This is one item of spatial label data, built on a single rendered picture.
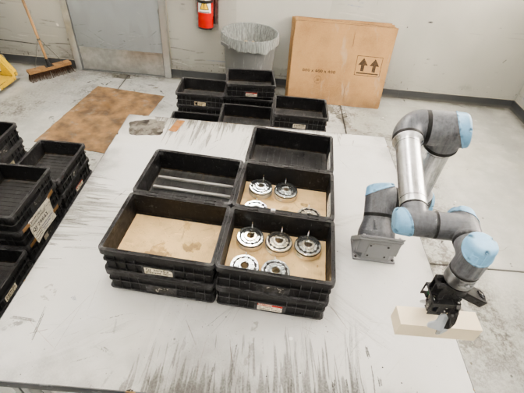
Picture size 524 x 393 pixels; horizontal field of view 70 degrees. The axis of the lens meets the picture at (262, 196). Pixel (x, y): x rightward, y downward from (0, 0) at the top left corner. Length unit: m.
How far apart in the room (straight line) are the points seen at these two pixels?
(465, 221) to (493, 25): 3.80
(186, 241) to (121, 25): 3.40
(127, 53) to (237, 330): 3.75
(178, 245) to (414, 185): 0.85
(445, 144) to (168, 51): 3.58
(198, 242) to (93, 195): 0.67
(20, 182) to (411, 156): 2.05
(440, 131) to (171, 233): 1.02
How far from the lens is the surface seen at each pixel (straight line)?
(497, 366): 2.55
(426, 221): 1.07
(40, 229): 2.34
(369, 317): 1.51
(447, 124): 1.33
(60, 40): 4.96
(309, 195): 1.69
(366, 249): 1.63
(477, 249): 1.01
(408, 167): 1.18
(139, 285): 1.47
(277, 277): 1.25
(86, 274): 1.62
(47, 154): 2.87
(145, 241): 1.49
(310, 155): 1.94
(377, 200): 1.61
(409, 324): 1.23
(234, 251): 1.43
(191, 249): 1.44
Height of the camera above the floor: 1.93
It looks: 42 degrees down
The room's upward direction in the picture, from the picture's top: 6 degrees clockwise
